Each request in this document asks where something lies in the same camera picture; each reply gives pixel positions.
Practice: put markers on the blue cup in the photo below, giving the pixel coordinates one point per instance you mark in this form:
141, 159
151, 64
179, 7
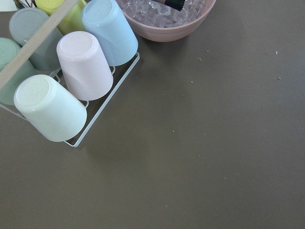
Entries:
106, 21

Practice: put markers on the white cup rack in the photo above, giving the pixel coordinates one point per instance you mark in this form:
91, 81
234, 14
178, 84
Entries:
93, 108

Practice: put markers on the grey cup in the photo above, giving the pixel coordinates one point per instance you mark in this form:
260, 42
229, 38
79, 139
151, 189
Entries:
23, 26

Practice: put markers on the pink cup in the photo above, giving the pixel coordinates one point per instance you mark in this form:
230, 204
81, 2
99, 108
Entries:
84, 66

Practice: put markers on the white cup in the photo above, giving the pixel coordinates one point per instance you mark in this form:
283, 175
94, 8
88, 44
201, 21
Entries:
50, 108

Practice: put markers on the pink bowl with ice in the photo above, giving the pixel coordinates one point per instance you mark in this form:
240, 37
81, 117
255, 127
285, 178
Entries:
160, 23

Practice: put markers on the yellow cup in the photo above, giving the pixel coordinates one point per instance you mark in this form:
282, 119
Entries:
72, 21

